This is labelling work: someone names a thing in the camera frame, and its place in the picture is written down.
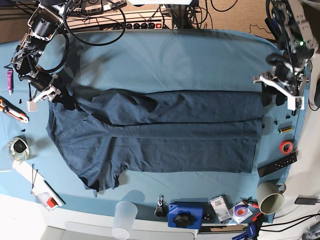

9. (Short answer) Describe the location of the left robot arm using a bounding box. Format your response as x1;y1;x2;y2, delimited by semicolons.
253;0;319;111

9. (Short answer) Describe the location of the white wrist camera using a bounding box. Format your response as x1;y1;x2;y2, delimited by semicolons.
26;100;38;113
287;95;305;111

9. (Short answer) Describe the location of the red tape roll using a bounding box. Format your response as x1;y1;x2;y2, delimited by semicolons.
279;140;294;155

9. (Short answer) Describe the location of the purple orange disc packet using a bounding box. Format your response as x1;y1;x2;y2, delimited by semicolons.
229;201;253;224

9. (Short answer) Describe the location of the clear tape roll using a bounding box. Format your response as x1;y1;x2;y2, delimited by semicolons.
3;136;30;162

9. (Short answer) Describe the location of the light blue table cloth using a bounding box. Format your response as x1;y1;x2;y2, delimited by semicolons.
0;28;312;225

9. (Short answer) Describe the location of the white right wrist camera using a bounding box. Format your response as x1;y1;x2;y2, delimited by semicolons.
26;100;38;113

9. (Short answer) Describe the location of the orange utility knife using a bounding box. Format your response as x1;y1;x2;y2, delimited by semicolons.
0;97;29;123

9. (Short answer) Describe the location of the yellow green battery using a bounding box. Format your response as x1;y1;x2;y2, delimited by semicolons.
277;126;292;135

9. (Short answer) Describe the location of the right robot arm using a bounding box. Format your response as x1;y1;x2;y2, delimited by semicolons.
6;2;76;112

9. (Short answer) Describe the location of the white paper sheet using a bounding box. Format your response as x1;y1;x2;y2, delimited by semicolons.
12;161;66;208

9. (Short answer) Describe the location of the white red tube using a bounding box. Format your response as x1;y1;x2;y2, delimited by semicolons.
30;188;59;211

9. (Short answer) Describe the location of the white barcode label box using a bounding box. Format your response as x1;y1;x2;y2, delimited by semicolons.
210;196;232;224

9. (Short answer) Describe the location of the blue clamp handle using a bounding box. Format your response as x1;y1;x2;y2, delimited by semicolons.
232;223;262;240

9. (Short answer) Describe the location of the blue plastic box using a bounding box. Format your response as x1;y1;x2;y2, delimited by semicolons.
167;202;204;230

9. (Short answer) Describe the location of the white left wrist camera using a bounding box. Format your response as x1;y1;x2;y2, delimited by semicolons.
287;95;305;111

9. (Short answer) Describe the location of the translucent plastic cup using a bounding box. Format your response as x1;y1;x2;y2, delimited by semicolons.
111;201;138;240

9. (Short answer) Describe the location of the black remote control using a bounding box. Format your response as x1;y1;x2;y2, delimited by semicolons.
257;152;297;178

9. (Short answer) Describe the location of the purple glue tube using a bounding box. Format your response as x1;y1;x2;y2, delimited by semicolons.
7;70;13;96

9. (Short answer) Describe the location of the dark blue T-shirt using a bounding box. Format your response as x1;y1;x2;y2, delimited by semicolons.
46;89;264;192

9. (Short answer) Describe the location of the grey green mug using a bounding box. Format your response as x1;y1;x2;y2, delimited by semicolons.
257;181;287;215

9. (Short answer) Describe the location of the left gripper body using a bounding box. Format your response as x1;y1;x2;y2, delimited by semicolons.
252;63;308;98

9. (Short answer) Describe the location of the black power adapter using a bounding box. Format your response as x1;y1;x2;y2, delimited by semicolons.
294;196;320;206

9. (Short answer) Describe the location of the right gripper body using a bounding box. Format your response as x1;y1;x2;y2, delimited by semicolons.
24;71;63;103

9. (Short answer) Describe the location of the black keychain with chain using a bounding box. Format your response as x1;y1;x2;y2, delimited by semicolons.
154;201;168;218

